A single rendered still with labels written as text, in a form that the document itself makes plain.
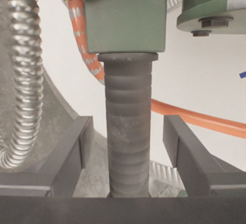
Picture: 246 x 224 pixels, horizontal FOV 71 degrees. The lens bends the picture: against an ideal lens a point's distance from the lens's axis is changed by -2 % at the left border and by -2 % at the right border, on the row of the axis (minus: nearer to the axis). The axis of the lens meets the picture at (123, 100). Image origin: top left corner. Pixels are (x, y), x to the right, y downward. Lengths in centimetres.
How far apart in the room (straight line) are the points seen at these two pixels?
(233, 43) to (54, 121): 81
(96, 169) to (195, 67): 82
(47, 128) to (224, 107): 77
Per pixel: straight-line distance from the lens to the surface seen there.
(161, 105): 19
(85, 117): 16
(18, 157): 19
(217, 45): 26
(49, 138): 90
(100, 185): 102
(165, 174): 39
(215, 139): 30
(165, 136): 16
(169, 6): 29
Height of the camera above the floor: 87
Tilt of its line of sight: 49 degrees down
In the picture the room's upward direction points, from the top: 69 degrees clockwise
